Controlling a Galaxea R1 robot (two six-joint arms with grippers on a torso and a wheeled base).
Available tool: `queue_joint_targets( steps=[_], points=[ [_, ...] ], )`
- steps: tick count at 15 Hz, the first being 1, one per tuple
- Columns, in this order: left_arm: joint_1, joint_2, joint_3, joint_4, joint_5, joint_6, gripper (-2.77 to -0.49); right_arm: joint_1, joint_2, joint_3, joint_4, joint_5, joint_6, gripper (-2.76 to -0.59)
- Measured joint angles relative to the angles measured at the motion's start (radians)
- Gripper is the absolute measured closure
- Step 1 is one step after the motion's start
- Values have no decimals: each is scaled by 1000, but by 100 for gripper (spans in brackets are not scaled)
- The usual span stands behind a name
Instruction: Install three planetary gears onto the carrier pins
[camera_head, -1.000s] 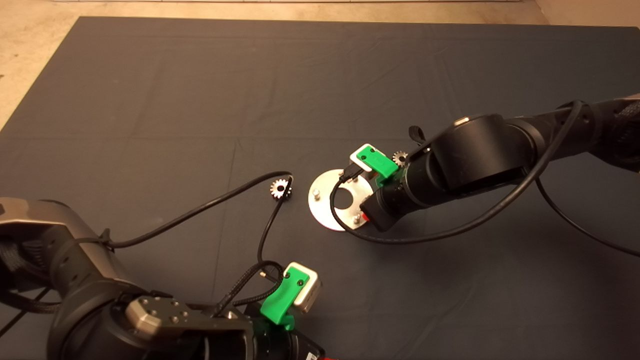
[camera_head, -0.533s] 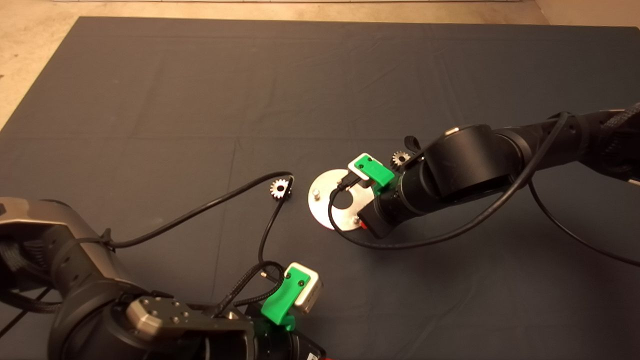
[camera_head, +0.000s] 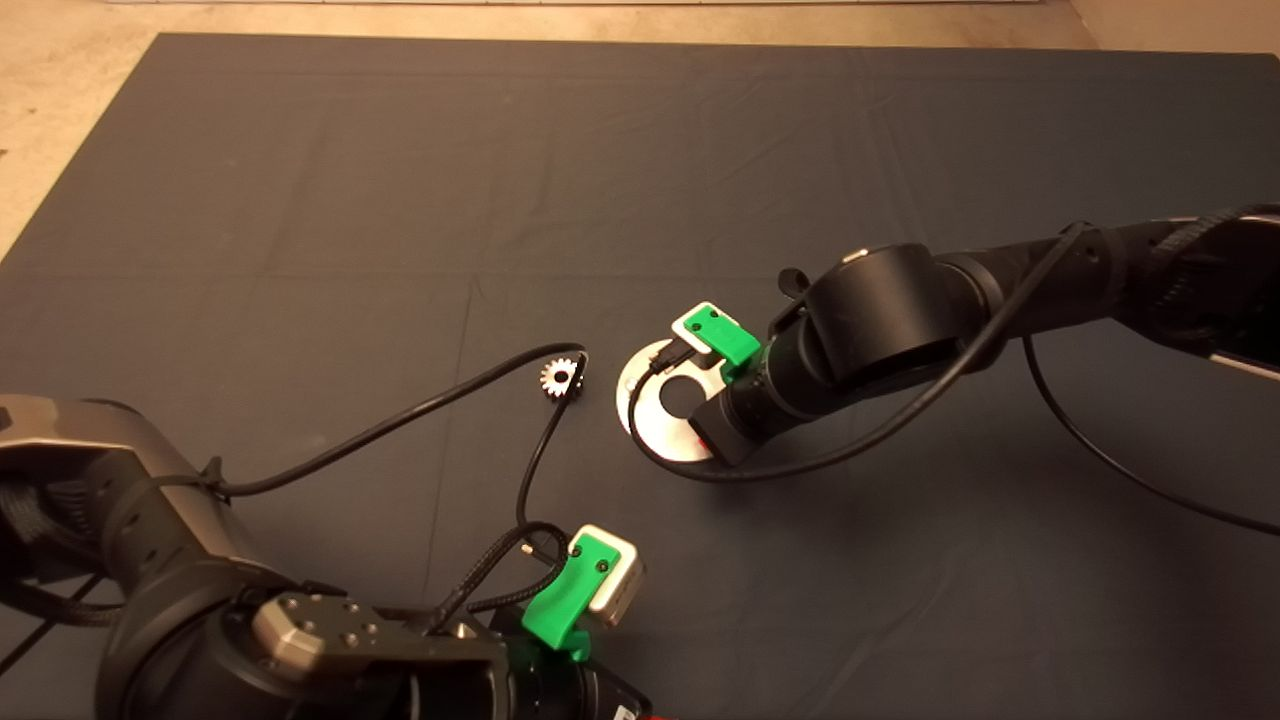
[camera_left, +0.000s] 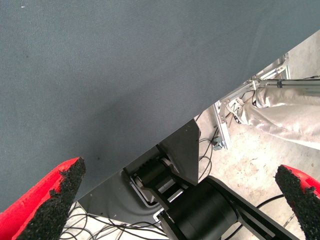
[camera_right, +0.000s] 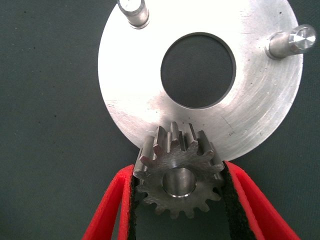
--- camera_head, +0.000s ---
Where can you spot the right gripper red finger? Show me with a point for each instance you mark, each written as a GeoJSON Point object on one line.
{"type": "Point", "coordinates": [704, 433]}

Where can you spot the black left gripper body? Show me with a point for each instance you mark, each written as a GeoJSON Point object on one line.
{"type": "Point", "coordinates": [570, 695]}

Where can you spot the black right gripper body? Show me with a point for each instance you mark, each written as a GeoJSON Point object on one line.
{"type": "Point", "coordinates": [745, 420]}

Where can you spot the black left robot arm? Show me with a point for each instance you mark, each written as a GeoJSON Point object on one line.
{"type": "Point", "coordinates": [150, 560]}

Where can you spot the round metal carrier plate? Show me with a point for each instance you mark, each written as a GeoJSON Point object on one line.
{"type": "Point", "coordinates": [665, 440]}

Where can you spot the small steel planetary gear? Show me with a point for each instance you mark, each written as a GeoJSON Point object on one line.
{"type": "Point", "coordinates": [550, 385]}

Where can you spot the dark grey table cloth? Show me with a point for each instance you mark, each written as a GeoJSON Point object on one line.
{"type": "Point", "coordinates": [300, 200]}

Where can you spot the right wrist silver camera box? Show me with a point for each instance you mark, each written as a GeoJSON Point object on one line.
{"type": "Point", "coordinates": [703, 362]}

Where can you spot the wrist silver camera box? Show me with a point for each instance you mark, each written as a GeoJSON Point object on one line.
{"type": "Point", "coordinates": [620, 580]}
{"type": "Point", "coordinates": [703, 362]}

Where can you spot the right wrist green camera mount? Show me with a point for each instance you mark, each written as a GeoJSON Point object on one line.
{"type": "Point", "coordinates": [730, 340]}

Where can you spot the wrist green camera mount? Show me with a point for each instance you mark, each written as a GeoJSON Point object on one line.
{"type": "Point", "coordinates": [560, 600]}
{"type": "Point", "coordinates": [730, 340]}

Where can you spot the left wrist green camera mount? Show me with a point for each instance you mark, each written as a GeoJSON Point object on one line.
{"type": "Point", "coordinates": [560, 600]}

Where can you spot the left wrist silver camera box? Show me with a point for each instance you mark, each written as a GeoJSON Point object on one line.
{"type": "Point", "coordinates": [620, 580]}

